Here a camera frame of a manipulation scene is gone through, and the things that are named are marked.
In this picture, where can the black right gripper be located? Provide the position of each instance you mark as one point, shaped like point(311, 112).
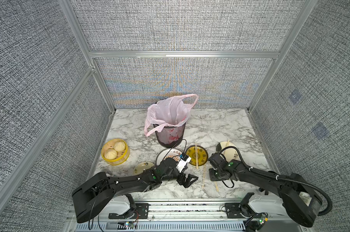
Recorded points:
point(211, 177)

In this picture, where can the black mesh trash bin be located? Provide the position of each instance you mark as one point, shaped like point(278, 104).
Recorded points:
point(170, 137)

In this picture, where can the white plate with orange sunburst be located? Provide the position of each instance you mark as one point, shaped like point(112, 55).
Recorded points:
point(168, 153)

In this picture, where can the white steamed bun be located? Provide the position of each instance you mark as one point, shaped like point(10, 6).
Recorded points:
point(120, 146)
point(110, 154)

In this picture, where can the pink plastic bin bag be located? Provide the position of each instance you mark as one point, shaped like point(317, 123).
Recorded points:
point(170, 112)

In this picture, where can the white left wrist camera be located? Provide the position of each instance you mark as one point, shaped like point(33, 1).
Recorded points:
point(184, 160)

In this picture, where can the cream small plate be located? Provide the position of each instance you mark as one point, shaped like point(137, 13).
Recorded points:
point(142, 167)

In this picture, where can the yellow bamboo steamer basket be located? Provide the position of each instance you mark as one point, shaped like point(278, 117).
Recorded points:
point(122, 156)

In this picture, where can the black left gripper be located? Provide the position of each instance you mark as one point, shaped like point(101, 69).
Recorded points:
point(186, 184)

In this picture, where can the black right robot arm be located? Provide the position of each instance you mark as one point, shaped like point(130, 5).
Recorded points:
point(303, 202)

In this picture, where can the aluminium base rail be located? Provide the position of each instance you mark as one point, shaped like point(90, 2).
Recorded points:
point(172, 215)

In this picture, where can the yellow dark patterned small plate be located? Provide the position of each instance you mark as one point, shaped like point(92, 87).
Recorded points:
point(202, 155)

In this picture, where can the aluminium enclosure frame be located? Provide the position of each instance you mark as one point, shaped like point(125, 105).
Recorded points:
point(268, 75)

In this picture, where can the white steamed bun upper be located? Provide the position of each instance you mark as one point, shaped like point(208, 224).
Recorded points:
point(120, 146)

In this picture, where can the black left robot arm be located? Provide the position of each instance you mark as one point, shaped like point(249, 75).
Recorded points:
point(90, 198)

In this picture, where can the cream plate with black patch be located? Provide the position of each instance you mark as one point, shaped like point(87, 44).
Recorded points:
point(230, 153)

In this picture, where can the white steamed bun lower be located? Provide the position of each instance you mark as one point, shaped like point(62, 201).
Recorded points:
point(110, 154)

